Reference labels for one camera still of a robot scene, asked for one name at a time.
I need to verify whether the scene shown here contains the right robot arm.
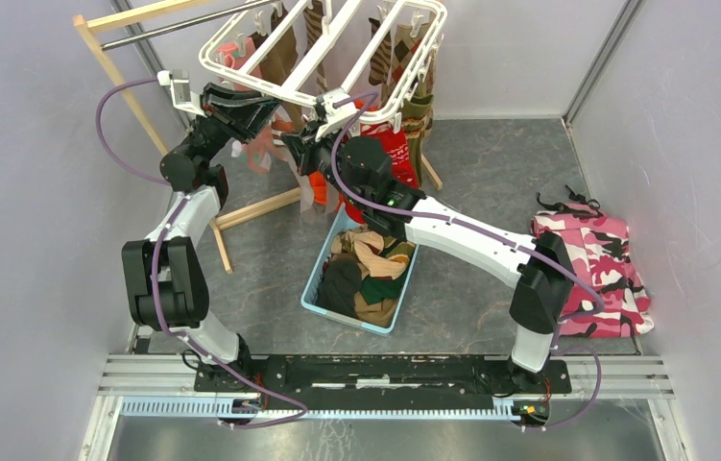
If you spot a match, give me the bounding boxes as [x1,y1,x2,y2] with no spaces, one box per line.
[280,132,575,392]

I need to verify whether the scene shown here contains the orange cloth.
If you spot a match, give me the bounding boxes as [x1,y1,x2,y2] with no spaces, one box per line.
[308,172,328,206]

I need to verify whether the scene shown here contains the brown plain sock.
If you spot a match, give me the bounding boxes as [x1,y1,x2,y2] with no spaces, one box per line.
[259,28,304,132]

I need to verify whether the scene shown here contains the grey beige sock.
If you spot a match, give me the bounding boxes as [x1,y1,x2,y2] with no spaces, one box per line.
[318,182,341,213]
[294,172,317,223]

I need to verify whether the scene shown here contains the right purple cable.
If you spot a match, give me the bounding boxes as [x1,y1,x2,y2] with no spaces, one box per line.
[329,91,607,431]

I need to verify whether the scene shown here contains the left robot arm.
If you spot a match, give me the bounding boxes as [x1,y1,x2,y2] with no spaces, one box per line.
[121,84,280,392]

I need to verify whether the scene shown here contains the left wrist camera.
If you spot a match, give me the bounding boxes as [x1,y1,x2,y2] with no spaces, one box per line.
[156,69,204,116]

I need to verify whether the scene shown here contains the red snowflake sock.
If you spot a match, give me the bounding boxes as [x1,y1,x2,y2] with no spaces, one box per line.
[367,125,420,188]

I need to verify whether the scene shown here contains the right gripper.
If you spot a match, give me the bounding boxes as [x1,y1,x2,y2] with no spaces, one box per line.
[283,117,366,208]

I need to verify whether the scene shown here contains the light blue plastic basket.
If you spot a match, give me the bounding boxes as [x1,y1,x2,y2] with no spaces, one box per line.
[300,206,421,336]

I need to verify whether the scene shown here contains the purple cable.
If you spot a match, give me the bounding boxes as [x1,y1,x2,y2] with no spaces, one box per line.
[329,91,607,431]
[93,77,310,430]

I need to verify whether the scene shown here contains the pink patterned sock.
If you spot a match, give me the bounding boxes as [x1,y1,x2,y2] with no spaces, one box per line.
[214,33,293,174]

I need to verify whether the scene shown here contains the cream ribbed sock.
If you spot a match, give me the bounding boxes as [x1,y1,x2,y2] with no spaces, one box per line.
[329,227,416,280]

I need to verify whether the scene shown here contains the white clip sock hanger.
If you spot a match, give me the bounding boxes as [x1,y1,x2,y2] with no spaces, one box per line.
[198,1,448,131]

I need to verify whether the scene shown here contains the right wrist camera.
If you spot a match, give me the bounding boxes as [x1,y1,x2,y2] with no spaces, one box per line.
[314,87,357,141]

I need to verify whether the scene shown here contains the dark green sock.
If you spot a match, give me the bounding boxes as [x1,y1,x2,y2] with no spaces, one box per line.
[315,255,363,319]

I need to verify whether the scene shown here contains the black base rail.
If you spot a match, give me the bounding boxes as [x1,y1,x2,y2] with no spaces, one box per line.
[180,350,573,427]

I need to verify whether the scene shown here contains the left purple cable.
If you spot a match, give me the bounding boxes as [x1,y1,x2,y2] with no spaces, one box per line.
[93,77,310,430]

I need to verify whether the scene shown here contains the wooden clothes rack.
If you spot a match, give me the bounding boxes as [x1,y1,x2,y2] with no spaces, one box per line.
[72,0,446,274]

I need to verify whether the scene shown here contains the olive green striped sock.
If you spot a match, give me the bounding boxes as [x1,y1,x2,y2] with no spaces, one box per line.
[401,93,434,186]

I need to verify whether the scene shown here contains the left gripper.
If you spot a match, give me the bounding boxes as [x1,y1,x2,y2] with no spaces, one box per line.
[184,82,284,164]

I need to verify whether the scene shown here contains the brown striped sock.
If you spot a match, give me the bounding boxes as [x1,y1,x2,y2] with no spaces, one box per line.
[368,31,392,86]

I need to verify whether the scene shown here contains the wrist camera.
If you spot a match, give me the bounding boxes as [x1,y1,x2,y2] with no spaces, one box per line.
[156,69,204,116]
[314,87,357,141]

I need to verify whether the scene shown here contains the pink camouflage garment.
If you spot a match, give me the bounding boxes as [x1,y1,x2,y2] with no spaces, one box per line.
[530,188,654,338]

